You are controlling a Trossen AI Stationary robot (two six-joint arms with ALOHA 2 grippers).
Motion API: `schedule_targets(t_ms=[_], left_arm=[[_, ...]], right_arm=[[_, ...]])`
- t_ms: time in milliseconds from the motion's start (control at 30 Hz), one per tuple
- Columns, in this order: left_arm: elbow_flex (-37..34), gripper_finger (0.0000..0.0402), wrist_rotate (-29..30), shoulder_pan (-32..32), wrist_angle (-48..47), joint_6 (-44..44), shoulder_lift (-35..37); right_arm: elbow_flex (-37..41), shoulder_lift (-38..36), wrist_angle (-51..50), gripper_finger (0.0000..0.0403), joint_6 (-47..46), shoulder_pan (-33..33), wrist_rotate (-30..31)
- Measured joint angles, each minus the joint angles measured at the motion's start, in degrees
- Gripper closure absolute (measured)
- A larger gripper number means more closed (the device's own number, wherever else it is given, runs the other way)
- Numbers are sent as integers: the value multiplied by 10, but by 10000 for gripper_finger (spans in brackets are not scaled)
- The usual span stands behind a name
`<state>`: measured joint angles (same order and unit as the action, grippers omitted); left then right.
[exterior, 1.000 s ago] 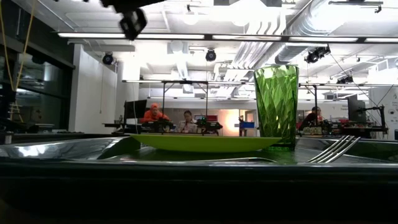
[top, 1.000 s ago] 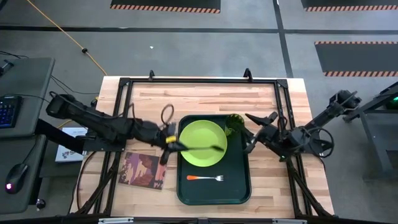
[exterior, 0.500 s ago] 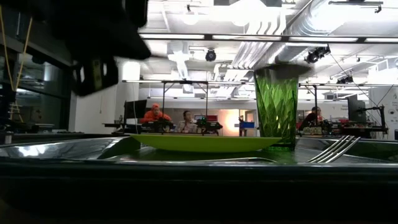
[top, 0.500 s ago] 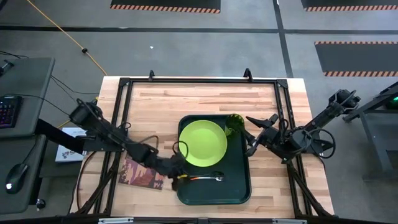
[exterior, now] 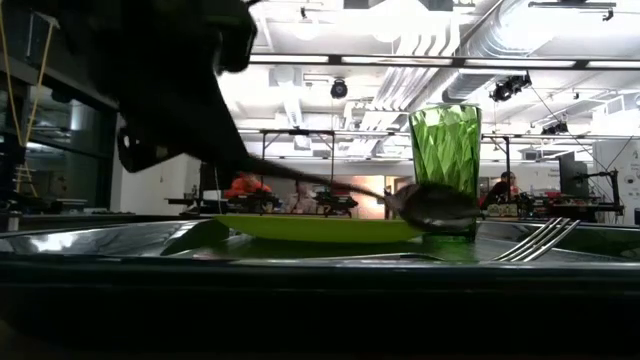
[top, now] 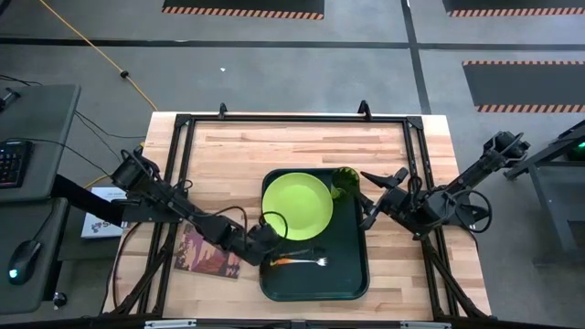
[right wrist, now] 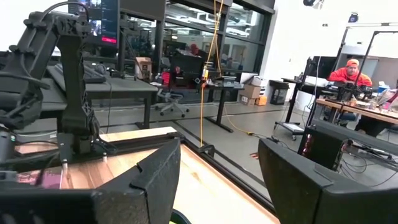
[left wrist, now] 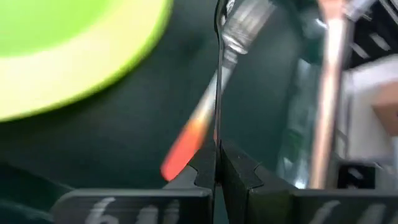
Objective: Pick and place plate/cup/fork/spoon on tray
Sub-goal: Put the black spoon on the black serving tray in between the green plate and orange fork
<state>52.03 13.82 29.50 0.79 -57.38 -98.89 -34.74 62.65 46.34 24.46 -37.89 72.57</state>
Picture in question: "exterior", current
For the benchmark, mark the black table edge frame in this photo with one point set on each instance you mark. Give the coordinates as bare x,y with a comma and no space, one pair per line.
100,220

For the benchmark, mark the overhead frame bar with lights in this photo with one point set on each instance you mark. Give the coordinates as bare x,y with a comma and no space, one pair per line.
335,60

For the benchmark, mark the person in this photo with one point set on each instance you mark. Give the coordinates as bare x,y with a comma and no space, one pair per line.
500,191
247,186
300,200

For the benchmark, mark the black monitor on stand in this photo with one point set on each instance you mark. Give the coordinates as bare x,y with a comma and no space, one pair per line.
215,179

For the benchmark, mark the silver metal spoon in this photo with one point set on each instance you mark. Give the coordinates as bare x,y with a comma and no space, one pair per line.
440,210

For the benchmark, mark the black background robot arm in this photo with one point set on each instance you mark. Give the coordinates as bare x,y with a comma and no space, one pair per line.
335,202

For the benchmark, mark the dark green plastic tray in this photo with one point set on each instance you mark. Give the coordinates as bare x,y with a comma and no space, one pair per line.
320,300

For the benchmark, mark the silver ventilation duct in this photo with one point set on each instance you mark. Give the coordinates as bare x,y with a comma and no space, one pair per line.
500,35

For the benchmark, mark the black monitor on arm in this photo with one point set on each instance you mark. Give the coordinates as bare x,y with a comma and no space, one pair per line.
574,175

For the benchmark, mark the green faceted glass tumbler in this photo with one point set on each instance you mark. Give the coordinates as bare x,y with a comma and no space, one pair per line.
445,150

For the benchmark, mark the black background station frame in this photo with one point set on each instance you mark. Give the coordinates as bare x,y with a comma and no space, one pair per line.
297,132

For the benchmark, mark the lime green plate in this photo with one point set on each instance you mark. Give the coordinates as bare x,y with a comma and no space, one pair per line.
320,230

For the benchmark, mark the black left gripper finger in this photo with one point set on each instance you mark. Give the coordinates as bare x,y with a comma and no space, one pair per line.
210,130

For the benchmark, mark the black hanging camera cluster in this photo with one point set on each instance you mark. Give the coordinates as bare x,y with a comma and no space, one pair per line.
507,89

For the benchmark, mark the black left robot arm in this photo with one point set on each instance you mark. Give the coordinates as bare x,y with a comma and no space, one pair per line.
150,25

